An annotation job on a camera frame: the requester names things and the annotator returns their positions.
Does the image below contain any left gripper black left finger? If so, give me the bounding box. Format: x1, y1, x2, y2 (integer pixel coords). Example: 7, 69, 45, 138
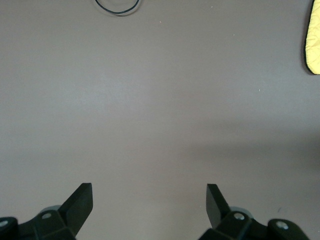
33, 182, 94, 240

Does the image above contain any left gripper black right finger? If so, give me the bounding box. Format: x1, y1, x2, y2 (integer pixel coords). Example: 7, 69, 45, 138
205, 183, 253, 240

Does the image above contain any yellow quilted oven mitt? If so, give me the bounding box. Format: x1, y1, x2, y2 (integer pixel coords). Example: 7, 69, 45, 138
302, 0, 320, 76

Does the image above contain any thin black cable loop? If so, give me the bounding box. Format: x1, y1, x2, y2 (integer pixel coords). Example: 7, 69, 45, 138
94, 0, 141, 16

